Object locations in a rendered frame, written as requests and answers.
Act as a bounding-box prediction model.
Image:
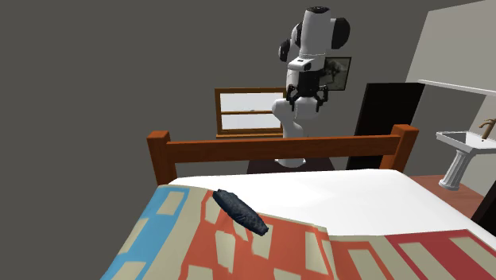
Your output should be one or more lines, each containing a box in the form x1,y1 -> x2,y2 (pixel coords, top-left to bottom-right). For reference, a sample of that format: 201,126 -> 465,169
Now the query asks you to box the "dark blue textured oblong object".
211,189 -> 270,237

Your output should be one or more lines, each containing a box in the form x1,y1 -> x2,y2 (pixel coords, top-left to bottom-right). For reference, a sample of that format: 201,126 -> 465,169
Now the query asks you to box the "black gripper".
285,68 -> 331,114

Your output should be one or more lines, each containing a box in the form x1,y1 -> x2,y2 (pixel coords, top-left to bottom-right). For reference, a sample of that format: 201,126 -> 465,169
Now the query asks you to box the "wooden bed with white mattress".
99,123 -> 496,280

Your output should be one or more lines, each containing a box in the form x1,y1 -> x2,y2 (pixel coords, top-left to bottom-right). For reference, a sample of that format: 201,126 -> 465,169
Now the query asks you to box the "red blue beige patterned quilt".
99,184 -> 496,280

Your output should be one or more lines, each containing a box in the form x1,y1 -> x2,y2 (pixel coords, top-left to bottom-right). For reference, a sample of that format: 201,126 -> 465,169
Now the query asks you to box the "black door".
345,82 -> 426,171

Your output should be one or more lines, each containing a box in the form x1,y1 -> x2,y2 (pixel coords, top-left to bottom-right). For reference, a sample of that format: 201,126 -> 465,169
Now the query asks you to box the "wooden framed window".
214,86 -> 290,140

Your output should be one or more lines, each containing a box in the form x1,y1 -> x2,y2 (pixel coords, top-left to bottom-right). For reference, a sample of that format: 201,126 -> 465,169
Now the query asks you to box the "white pedestal sink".
435,118 -> 496,192

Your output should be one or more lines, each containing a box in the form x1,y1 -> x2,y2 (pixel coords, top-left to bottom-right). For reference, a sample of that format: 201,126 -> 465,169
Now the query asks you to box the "dark framed wall picture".
323,56 -> 353,92

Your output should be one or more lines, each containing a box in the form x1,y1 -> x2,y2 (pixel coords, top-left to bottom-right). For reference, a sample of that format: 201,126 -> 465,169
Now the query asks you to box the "dark robot stand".
246,156 -> 336,175

